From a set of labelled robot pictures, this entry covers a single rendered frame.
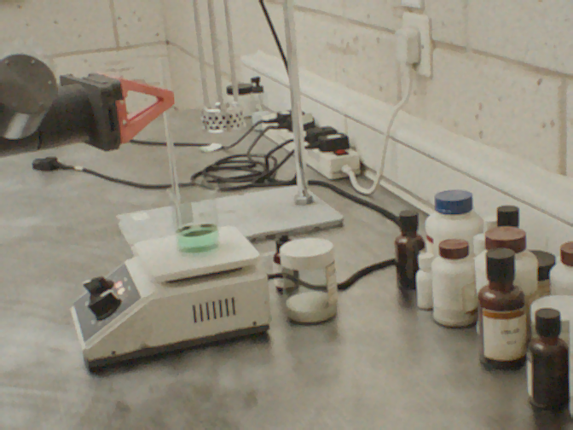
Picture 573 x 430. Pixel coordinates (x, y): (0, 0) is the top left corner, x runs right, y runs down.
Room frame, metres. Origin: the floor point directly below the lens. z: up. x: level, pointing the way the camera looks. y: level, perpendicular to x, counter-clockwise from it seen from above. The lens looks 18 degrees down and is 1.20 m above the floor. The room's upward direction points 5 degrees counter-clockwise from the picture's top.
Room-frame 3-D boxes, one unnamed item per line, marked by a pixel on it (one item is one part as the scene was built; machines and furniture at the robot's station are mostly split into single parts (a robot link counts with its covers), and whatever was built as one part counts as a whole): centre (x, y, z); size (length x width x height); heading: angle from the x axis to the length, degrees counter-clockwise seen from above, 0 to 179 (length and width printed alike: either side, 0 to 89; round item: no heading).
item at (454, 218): (1.06, -0.19, 0.81); 0.06 x 0.06 x 0.11
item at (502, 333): (0.88, -0.20, 0.80); 0.04 x 0.04 x 0.11
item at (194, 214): (1.03, 0.09, 0.87); 0.06 x 0.05 x 0.08; 58
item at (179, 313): (1.02, 0.13, 0.79); 0.22 x 0.13 x 0.08; 106
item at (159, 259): (1.03, 0.10, 0.83); 0.12 x 0.12 x 0.01; 16
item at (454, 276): (0.98, -0.17, 0.79); 0.05 x 0.05 x 0.09
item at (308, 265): (1.03, -0.02, 0.79); 0.06 x 0.06 x 0.08
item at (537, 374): (0.80, -0.22, 0.79); 0.03 x 0.03 x 0.08
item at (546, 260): (0.99, -0.26, 0.78); 0.05 x 0.05 x 0.06
